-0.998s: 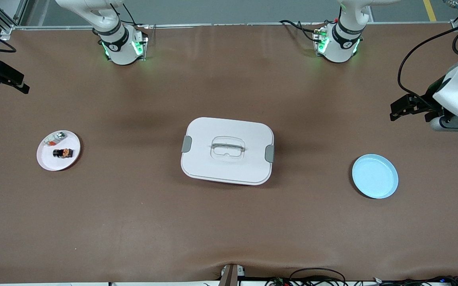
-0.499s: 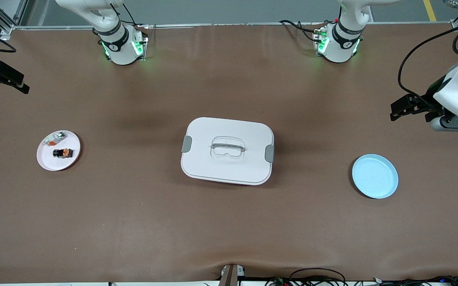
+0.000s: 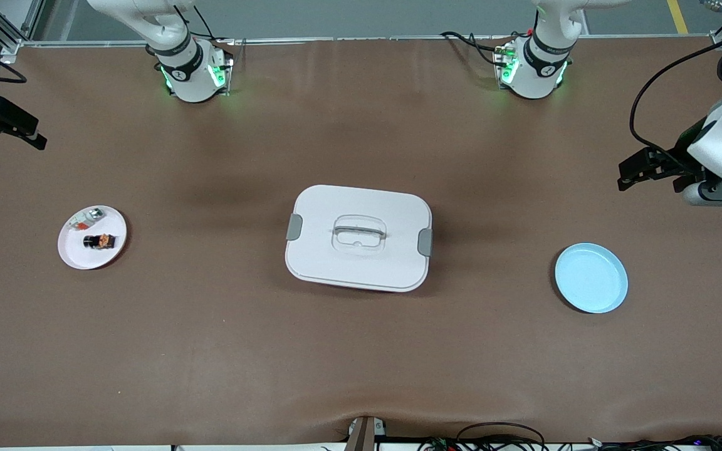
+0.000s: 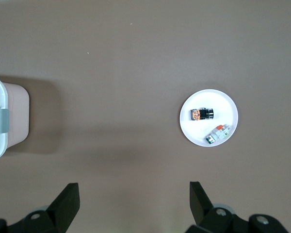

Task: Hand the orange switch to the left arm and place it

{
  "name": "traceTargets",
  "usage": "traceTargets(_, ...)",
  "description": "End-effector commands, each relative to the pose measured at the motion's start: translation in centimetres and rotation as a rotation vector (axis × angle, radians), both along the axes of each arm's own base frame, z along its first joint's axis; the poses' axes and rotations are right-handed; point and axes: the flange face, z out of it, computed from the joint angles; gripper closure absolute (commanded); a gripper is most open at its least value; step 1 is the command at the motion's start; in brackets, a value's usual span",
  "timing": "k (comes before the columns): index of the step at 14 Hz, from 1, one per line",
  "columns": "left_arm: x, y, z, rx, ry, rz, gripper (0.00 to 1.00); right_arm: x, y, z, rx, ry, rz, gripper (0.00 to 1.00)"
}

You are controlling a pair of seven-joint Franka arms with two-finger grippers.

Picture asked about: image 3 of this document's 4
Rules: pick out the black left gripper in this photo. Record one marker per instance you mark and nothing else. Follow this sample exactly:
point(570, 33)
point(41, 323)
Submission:
point(678, 160)

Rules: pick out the grey box latch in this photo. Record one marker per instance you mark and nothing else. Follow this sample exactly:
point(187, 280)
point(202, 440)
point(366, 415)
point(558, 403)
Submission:
point(425, 242)
point(294, 227)

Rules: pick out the white lidded storage box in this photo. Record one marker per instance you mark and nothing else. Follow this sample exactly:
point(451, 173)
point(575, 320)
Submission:
point(361, 272)

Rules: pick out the light blue round plate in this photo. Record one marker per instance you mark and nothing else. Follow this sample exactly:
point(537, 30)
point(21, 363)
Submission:
point(591, 279)

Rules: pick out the small white red packet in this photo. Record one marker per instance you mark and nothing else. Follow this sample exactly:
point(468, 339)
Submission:
point(88, 218)

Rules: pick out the pink round plate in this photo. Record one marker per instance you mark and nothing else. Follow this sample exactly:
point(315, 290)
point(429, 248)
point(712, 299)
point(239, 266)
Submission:
point(94, 257)

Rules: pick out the brown table mat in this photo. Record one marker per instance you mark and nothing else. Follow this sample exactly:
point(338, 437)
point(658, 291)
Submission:
point(210, 344)

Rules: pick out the metal table edge rail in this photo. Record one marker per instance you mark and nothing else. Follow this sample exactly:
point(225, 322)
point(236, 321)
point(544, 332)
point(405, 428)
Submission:
point(367, 39)

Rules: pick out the brown camera mount post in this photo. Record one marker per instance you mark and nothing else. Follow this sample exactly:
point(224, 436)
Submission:
point(361, 435)

